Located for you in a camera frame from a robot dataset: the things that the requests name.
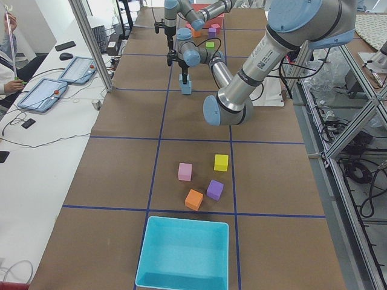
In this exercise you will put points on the orange foam block left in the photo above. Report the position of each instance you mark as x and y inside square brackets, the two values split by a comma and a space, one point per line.
[193, 200]

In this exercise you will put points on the black keyboard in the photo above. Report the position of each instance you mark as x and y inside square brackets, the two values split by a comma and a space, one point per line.
[100, 36]

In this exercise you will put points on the cyan plastic bin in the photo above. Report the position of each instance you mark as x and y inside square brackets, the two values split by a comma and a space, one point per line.
[184, 254]

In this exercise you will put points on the light blue block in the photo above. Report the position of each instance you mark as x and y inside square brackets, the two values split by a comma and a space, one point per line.
[186, 88]
[184, 80]

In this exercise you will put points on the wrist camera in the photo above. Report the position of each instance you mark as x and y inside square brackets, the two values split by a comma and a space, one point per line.
[172, 57]
[158, 26]

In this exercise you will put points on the green foam block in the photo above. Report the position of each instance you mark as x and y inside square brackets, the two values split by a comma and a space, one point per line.
[210, 46]

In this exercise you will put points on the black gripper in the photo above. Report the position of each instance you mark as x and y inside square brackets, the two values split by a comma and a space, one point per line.
[169, 33]
[183, 64]

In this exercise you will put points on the teach pendant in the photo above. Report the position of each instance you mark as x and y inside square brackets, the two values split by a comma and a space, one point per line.
[43, 95]
[78, 71]

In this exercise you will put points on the far teach pendant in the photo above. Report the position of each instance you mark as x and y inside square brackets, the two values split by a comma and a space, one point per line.
[78, 71]

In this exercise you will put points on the yellow foam block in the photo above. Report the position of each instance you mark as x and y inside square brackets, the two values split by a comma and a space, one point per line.
[221, 162]

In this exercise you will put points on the aluminium frame post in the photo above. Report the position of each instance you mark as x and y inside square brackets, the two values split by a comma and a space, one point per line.
[86, 31]

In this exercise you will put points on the metal tape roll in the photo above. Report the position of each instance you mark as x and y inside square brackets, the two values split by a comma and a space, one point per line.
[96, 104]

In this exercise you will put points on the thin metal rod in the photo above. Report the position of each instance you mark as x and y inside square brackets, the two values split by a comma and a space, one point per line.
[10, 36]

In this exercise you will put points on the purple foam block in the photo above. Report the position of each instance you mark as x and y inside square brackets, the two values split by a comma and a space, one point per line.
[211, 32]
[215, 190]

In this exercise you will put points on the near teach pendant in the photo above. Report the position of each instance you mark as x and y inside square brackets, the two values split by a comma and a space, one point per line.
[43, 95]

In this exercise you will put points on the magenta foam block rear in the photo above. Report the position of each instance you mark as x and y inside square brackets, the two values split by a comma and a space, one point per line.
[216, 27]

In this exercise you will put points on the black computer mouse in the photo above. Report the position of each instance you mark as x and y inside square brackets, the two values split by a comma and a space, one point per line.
[65, 56]

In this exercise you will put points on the orange foam block right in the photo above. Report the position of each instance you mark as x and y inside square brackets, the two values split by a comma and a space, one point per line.
[195, 34]

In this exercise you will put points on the black phone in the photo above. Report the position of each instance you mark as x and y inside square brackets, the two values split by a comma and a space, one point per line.
[65, 46]

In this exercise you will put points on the orange foam block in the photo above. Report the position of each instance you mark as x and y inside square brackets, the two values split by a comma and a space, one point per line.
[193, 200]
[195, 34]

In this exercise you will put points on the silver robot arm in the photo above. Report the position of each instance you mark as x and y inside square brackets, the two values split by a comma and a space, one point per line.
[173, 7]
[323, 24]

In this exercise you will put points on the lilac foam block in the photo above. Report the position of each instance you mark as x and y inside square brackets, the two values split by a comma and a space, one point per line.
[185, 172]

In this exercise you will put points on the small black adapter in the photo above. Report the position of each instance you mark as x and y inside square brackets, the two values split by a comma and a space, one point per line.
[28, 123]

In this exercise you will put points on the purple foam block right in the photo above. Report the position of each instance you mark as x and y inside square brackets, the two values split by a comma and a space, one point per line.
[211, 32]

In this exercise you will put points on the person's hand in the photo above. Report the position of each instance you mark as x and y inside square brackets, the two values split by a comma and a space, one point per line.
[13, 86]

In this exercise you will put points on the pink plastic tray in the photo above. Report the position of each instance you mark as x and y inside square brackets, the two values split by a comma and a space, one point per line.
[201, 14]

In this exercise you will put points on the purple foam block left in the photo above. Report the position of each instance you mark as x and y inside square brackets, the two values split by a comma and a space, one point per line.
[215, 190]

